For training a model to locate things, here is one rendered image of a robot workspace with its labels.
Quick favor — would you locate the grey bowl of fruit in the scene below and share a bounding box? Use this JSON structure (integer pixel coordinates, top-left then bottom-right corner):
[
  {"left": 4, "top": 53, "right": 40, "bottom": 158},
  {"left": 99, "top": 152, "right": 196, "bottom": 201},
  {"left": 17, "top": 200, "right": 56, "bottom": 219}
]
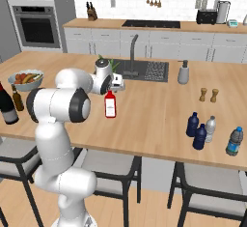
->
[{"left": 7, "top": 70, "right": 45, "bottom": 93}]

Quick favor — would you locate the clear plastic bottle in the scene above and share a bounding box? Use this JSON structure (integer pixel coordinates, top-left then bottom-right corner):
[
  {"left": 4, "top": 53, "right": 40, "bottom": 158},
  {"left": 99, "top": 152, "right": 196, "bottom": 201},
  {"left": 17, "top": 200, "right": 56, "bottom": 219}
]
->
[{"left": 205, "top": 115, "right": 217, "bottom": 144}]

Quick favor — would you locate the steel built-in oven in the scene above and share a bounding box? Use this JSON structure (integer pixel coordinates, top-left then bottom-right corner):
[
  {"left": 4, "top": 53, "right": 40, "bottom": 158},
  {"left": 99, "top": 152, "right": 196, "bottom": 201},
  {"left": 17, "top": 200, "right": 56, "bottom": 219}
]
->
[{"left": 11, "top": 5, "right": 63, "bottom": 49}]

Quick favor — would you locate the wooden pepper shaker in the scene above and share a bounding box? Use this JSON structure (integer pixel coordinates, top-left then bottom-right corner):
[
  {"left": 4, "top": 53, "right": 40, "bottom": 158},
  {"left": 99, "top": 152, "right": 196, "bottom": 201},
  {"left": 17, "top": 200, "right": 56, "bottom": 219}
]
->
[
  {"left": 199, "top": 87, "right": 207, "bottom": 102},
  {"left": 209, "top": 88, "right": 220, "bottom": 103}
]

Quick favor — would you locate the grey seat black stool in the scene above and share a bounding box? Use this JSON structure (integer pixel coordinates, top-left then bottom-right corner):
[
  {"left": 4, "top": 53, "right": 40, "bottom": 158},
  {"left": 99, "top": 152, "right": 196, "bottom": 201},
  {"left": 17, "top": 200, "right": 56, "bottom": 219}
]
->
[
  {"left": 166, "top": 160, "right": 247, "bottom": 227},
  {"left": 0, "top": 136, "right": 44, "bottom": 227},
  {"left": 72, "top": 147, "right": 143, "bottom": 227}
]

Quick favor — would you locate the blue label water bottle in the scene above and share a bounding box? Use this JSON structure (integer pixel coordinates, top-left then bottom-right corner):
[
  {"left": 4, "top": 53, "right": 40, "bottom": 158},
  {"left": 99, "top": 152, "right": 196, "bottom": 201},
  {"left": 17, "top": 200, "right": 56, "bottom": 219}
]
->
[{"left": 225, "top": 126, "right": 244, "bottom": 157}]

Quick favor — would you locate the small teal kitchen scale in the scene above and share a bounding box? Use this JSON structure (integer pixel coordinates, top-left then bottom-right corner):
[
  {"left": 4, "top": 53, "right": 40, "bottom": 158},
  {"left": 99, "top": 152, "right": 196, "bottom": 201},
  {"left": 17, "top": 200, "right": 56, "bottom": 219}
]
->
[{"left": 227, "top": 18, "right": 239, "bottom": 29}]

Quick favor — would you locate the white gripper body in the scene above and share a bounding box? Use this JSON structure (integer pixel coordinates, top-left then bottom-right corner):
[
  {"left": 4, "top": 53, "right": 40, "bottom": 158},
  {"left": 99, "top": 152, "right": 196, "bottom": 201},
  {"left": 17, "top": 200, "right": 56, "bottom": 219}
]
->
[{"left": 111, "top": 78, "right": 126, "bottom": 93}]

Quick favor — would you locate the dark wine bottle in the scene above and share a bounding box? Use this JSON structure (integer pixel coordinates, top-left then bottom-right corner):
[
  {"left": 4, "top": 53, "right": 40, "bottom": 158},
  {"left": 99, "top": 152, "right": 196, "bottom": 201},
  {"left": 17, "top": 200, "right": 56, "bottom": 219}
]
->
[{"left": 0, "top": 81, "right": 20, "bottom": 126}]

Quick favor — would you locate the dark sink basin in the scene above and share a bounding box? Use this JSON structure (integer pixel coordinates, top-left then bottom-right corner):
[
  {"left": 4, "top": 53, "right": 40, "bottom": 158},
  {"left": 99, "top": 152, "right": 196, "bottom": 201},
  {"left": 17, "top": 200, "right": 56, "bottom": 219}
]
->
[{"left": 110, "top": 58, "right": 170, "bottom": 84}]

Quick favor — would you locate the black toaster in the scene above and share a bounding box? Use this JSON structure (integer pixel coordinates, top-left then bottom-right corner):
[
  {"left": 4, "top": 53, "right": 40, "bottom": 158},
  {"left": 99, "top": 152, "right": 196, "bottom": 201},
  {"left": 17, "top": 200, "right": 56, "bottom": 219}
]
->
[{"left": 196, "top": 8, "right": 218, "bottom": 25}]

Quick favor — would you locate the brown glass beer bottle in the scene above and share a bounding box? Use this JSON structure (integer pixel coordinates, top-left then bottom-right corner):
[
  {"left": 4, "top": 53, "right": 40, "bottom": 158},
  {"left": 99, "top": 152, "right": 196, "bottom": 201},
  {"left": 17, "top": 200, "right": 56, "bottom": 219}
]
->
[{"left": 11, "top": 83, "right": 25, "bottom": 112}]

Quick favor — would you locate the dark blue plastic bottle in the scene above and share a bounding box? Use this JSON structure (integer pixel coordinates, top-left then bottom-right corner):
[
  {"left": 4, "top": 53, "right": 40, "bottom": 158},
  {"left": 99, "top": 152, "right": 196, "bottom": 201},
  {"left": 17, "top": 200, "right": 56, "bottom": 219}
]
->
[
  {"left": 185, "top": 111, "right": 200, "bottom": 138},
  {"left": 192, "top": 123, "right": 207, "bottom": 151}
]

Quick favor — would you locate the wooden knife block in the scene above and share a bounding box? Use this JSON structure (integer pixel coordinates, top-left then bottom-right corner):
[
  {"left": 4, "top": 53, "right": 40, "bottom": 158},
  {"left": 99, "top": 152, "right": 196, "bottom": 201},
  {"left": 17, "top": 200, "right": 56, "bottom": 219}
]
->
[{"left": 85, "top": 1, "right": 98, "bottom": 22}]

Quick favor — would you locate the black hob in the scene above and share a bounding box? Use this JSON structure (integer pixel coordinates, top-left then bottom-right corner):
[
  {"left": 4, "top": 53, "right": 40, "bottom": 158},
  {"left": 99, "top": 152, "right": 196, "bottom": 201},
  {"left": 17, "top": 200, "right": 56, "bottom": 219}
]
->
[{"left": 121, "top": 19, "right": 181, "bottom": 30}]

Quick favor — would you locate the grey tap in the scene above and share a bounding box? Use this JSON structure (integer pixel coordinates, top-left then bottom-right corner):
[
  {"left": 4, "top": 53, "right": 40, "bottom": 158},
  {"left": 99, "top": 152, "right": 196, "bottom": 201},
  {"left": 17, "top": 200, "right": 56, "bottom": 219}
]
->
[{"left": 123, "top": 34, "right": 140, "bottom": 79}]

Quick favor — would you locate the grey base cupboard run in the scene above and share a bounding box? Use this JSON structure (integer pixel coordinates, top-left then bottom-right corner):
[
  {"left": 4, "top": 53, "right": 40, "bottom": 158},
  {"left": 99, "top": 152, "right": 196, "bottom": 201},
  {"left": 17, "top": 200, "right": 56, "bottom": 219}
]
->
[{"left": 63, "top": 26, "right": 247, "bottom": 65}]

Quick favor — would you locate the grey soap dispenser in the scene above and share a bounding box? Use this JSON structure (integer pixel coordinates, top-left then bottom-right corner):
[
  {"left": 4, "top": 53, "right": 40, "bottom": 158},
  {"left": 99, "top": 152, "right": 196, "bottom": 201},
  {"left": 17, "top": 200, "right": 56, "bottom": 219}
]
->
[{"left": 178, "top": 59, "right": 191, "bottom": 86}]

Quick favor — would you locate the green plant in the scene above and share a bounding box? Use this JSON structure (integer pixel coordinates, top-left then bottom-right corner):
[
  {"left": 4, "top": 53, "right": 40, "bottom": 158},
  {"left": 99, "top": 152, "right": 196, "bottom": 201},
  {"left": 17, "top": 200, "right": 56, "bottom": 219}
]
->
[{"left": 97, "top": 54, "right": 122, "bottom": 71}]

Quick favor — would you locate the red plastic bottle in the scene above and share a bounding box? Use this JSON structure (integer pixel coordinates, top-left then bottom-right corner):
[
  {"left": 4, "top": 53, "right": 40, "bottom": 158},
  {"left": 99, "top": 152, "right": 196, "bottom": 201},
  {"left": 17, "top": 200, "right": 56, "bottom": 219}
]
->
[{"left": 103, "top": 90, "right": 118, "bottom": 120}]

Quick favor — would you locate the grey double wall socket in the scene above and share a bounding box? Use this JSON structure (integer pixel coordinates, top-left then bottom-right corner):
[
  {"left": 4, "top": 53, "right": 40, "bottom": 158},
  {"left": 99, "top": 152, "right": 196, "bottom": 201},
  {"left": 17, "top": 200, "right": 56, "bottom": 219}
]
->
[{"left": 195, "top": 0, "right": 208, "bottom": 10}]

